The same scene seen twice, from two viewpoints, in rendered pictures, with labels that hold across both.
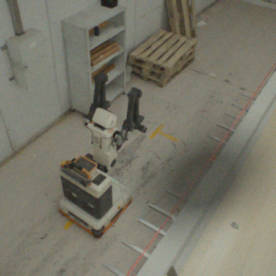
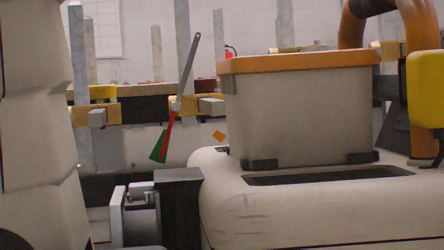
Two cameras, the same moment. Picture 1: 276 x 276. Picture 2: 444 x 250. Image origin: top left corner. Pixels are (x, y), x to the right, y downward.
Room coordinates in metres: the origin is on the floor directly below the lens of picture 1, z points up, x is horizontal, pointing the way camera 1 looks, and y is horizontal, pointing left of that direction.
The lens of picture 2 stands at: (2.96, 1.25, 0.91)
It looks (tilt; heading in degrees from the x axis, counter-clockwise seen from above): 3 degrees down; 233
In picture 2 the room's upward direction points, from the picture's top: 4 degrees counter-clockwise
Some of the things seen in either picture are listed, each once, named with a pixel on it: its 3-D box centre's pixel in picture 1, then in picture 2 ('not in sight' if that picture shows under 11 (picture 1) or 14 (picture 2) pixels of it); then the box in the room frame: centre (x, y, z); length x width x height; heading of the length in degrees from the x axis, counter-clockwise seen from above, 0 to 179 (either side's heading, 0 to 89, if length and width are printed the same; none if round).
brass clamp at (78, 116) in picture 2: not in sight; (92, 114); (1.95, -0.57, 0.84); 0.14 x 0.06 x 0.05; 148
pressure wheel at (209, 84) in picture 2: not in sight; (202, 100); (1.69, -0.48, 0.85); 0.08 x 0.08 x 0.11
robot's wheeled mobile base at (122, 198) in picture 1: (95, 201); not in sight; (2.40, 0.46, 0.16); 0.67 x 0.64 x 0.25; 147
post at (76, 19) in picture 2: not in sight; (82, 103); (1.97, -0.58, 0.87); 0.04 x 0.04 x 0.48; 58
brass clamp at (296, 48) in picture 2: not in sight; (296, 56); (1.52, -0.31, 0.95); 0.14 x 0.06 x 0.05; 148
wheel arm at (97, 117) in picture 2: (185, 199); (98, 117); (1.99, -0.48, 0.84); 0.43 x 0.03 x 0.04; 58
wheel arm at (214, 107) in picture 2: (168, 215); (209, 106); (1.79, -0.32, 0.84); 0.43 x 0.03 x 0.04; 58
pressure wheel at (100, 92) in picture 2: not in sight; (100, 106); (1.88, -0.65, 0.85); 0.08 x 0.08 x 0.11
